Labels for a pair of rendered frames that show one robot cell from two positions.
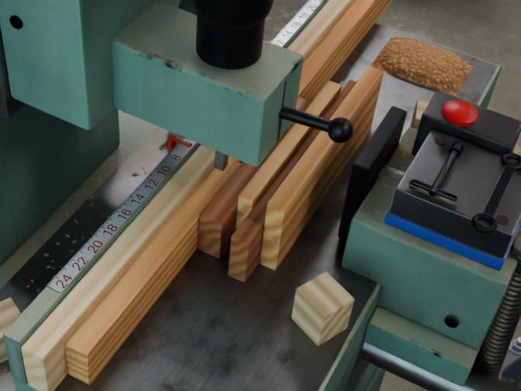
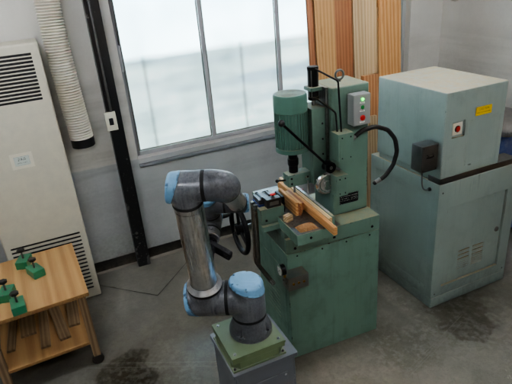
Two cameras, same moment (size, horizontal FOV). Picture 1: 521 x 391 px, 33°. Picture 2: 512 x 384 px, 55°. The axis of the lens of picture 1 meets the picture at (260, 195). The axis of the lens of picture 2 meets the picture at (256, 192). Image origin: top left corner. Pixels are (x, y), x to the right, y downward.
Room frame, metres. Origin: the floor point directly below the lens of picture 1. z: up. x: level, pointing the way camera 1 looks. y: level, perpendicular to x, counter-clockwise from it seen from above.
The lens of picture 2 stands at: (2.23, -1.79, 2.11)
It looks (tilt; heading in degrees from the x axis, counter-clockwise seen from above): 25 degrees down; 138
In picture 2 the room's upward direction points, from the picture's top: 5 degrees counter-clockwise
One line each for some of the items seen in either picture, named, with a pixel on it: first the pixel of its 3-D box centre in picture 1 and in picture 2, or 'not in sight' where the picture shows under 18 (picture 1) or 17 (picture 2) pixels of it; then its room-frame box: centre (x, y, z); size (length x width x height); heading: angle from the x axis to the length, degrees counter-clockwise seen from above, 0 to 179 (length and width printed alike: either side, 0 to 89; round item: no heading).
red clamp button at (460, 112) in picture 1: (460, 112); not in sight; (0.57, -0.16, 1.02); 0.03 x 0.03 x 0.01
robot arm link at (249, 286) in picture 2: not in sight; (245, 295); (0.88, -0.67, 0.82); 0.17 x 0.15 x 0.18; 44
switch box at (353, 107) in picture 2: not in sight; (359, 108); (0.80, 0.28, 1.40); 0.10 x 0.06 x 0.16; 67
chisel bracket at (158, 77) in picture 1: (205, 87); (297, 178); (0.56, 0.05, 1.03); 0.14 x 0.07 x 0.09; 67
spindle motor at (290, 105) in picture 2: not in sight; (291, 122); (0.55, 0.04, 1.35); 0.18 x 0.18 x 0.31
